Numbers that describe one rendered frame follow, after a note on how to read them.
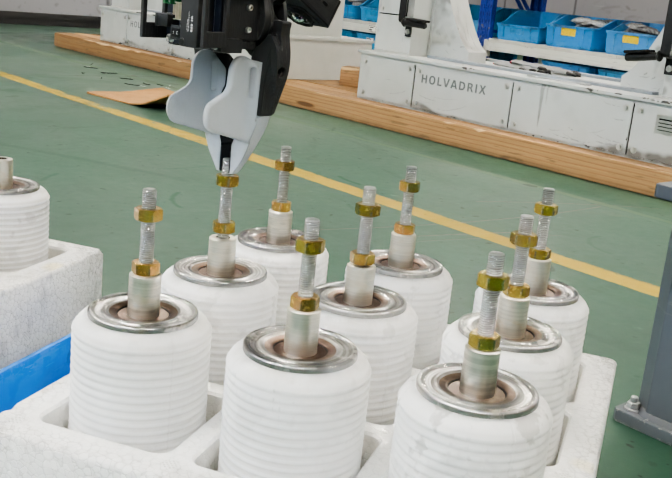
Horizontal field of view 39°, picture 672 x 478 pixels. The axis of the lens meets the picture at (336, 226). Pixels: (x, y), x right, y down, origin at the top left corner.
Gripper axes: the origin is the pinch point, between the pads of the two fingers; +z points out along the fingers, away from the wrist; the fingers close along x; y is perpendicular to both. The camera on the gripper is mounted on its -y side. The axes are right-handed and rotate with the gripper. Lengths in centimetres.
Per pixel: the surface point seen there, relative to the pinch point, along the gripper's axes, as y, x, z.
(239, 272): -0.7, 0.7, 9.7
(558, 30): -509, -241, -1
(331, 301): -1.1, 10.4, 9.4
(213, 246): 1.8, 0.1, 7.3
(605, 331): -86, -3, 35
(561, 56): -506, -234, 15
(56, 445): 19.1, 5.4, 16.8
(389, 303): -4.6, 13.3, 9.4
